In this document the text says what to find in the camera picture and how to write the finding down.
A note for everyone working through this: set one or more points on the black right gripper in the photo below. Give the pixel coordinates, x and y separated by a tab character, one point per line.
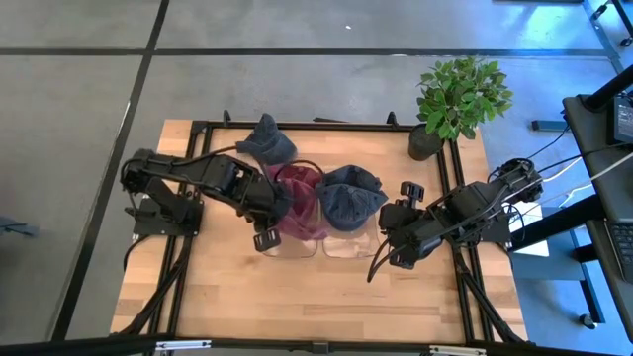
405	230

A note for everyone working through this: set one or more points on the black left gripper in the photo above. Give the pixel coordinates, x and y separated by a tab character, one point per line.
269	205

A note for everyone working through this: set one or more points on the maroon cloth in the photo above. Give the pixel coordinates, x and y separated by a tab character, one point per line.
301	207

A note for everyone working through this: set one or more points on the blue fabric hat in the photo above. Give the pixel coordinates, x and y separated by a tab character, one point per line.
348	198
267	141

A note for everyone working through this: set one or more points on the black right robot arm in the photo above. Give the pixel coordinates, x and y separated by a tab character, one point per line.
475	203

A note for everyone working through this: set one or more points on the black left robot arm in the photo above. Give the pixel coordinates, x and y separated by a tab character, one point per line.
198	170

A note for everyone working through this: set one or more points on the green plant in black pot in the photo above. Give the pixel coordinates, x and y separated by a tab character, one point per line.
460	99

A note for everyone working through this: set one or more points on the white sheet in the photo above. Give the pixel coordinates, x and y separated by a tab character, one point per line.
531	244

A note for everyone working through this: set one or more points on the blue metal bar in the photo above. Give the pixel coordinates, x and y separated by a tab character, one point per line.
548	125

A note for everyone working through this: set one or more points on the black desk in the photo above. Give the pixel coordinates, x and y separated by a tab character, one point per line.
593	163

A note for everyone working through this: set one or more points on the black keyboard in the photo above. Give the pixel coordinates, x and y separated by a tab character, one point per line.
622	249

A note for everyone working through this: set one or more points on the black stand pole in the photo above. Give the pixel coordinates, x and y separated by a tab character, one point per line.
610	89

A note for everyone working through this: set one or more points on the black monitor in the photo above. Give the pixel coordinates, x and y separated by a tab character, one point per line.
624	118

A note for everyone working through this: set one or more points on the grey floor object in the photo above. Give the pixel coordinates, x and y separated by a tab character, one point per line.
17	227

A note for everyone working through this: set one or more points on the black aluminium table frame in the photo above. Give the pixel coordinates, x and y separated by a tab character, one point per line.
336	126

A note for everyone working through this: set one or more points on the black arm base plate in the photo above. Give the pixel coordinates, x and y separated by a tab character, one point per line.
168	222

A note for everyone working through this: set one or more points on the silver frame bracket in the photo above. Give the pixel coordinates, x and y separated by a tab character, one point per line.
183	345
457	351

